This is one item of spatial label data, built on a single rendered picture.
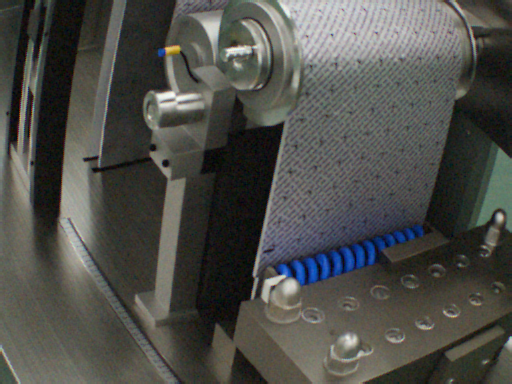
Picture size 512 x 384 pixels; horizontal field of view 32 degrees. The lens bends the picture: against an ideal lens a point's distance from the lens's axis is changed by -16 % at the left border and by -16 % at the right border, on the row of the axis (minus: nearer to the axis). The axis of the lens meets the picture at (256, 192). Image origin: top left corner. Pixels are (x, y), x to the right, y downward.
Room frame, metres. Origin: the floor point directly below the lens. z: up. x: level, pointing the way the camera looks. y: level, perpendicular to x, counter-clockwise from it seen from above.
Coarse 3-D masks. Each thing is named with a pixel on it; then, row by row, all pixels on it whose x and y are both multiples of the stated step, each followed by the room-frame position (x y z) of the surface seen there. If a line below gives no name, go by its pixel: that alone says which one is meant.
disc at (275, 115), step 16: (240, 0) 0.91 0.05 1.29; (256, 0) 0.89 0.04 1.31; (272, 0) 0.87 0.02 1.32; (224, 16) 0.93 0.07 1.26; (288, 16) 0.84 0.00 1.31; (288, 32) 0.84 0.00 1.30; (288, 48) 0.83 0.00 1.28; (304, 64) 0.82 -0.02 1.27; (288, 80) 0.83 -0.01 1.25; (288, 96) 0.82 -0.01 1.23; (256, 112) 0.86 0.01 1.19; (272, 112) 0.84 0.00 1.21; (288, 112) 0.82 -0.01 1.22
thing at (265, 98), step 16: (240, 16) 0.89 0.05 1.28; (256, 16) 0.87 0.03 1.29; (272, 16) 0.85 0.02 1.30; (272, 32) 0.85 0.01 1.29; (464, 48) 0.98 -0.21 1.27; (288, 64) 0.83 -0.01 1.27; (272, 80) 0.84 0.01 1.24; (240, 96) 0.87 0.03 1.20; (256, 96) 0.85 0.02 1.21; (272, 96) 0.83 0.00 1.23
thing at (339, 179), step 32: (288, 128) 0.83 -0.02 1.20; (320, 128) 0.85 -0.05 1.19; (352, 128) 0.88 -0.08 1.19; (384, 128) 0.90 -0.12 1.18; (416, 128) 0.93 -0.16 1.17; (448, 128) 0.97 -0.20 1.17; (288, 160) 0.83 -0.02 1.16; (320, 160) 0.86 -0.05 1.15; (352, 160) 0.88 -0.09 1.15; (384, 160) 0.91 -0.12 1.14; (416, 160) 0.94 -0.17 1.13; (288, 192) 0.84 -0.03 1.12; (320, 192) 0.86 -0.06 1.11; (352, 192) 0.89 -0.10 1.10; (384, 192) 0.92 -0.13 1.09; (416, 192) 0.95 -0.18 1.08; (288, 224) 0.84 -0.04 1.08; (320, 224) 0.87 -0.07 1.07; (352, 224) 0.90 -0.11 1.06; (384, 224) 0.93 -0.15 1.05; (416, 224) 0.96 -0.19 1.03; (288, 256) 0.85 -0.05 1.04
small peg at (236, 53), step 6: (228, 48) 0.83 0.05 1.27; (234, 48) 0.84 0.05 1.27; (240, 48) 0.84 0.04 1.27; (246, 48) 0.84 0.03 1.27; (222, 54) 0.83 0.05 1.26; (228, 54) 0.83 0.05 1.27; (234, 54) 0.83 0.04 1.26; (240, 54) 0.83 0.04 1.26; (246, 54) 0.84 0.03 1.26; (228, 60) 0.83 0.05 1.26; (234, 60) 0.83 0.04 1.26
